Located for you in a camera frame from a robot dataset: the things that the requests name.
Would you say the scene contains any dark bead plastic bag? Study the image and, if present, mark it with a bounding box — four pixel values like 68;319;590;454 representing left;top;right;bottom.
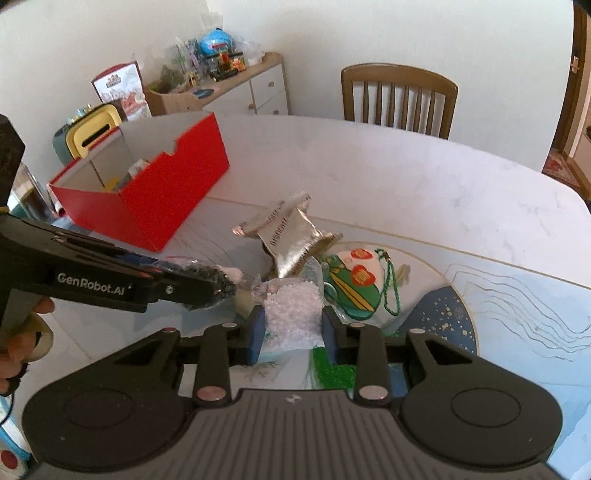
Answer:
153;257;245;310

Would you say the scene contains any blue globe toy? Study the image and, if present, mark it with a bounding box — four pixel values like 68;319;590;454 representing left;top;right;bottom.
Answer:
197;28;233;57

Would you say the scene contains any left hand in fingerless glove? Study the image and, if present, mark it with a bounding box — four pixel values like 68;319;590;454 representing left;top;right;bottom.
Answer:
0;297;55;396

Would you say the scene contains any brown wooden chair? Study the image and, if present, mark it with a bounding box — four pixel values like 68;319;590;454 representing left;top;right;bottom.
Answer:
341;63;459;140

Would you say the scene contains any white wooden sideboard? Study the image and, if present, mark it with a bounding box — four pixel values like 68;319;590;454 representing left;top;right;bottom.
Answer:
143;51;291;117

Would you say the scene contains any white pellet plastic bag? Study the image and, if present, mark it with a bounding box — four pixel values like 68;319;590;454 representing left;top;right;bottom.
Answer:
252;259;325;354

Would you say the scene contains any red cardboard box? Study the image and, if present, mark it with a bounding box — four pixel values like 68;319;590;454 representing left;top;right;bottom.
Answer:
49;111;229;252

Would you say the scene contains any red white snack bag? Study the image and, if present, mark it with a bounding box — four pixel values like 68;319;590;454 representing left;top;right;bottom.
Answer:
91;61;151;121

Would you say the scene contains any green embroidered pouch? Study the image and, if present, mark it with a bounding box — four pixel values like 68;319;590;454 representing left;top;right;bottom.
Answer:
322;247;385;321

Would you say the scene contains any yellow green tissue box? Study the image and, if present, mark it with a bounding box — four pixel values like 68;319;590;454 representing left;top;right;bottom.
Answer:
52;100;126;165

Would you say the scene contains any silver foil snack bag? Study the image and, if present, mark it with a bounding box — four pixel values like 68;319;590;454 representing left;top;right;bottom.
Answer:
232;192;342;278

